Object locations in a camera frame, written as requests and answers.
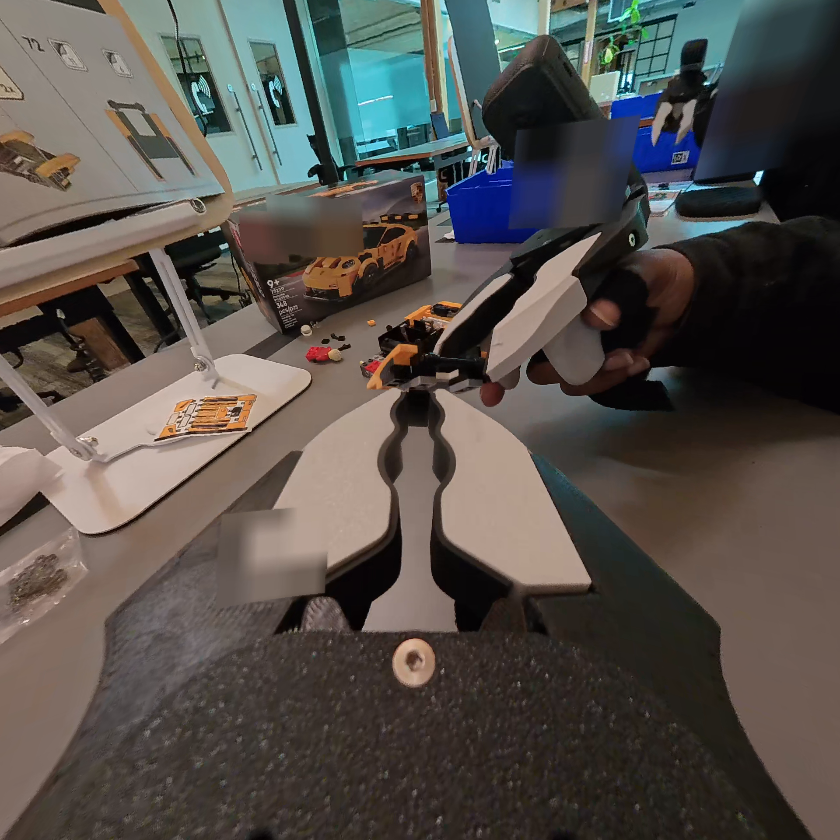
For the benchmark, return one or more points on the black leaning panel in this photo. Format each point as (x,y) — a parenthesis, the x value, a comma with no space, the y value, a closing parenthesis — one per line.
(472,52)

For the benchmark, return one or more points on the lego set box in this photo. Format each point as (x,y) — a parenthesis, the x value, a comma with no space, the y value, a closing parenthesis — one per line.
(394,210)

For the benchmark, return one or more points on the person's right hand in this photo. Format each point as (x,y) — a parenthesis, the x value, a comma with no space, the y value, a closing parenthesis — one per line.
(666,282)

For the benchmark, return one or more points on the lego instruction booklet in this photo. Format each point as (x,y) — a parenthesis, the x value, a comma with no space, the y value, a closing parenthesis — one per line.
(79,98)

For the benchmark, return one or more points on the black lego grille tile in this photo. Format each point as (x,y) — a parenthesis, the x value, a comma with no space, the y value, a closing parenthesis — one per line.
(418,388)

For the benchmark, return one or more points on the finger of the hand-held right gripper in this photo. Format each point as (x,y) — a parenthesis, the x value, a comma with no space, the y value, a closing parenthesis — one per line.
(476,312)
(538,321)

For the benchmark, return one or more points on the blue plastic bin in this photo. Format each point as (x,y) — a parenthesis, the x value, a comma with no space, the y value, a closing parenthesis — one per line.
(485,210)

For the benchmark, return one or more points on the black slanted pole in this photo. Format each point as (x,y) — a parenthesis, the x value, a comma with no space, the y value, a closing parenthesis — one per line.
(308,79)

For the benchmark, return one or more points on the black desk chair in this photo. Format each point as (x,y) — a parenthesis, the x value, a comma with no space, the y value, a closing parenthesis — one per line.
(321,164)

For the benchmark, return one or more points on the lego car chassis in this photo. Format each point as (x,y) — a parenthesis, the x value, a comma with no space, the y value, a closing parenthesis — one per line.
(420,321)

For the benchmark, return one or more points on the grey office desk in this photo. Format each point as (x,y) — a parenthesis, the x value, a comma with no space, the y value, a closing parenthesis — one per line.
(407,148)

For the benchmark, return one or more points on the black round cushion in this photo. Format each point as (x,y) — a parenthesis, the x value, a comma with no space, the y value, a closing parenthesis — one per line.
(718,203)

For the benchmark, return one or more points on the clear plastic parts bag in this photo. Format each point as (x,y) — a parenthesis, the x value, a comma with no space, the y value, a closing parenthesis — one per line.
(39,577)

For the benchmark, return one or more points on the orange black lego subassembly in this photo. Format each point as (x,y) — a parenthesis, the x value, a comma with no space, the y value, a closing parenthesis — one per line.
(407,364)

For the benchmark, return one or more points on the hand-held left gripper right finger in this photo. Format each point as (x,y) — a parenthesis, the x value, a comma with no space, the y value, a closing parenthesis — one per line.
(505,518)

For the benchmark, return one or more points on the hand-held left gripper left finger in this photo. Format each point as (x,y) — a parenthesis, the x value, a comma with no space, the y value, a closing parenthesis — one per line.
(348,472)

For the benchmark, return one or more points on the sticker sheet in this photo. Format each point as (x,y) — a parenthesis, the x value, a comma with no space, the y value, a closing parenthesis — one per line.
(210,417)

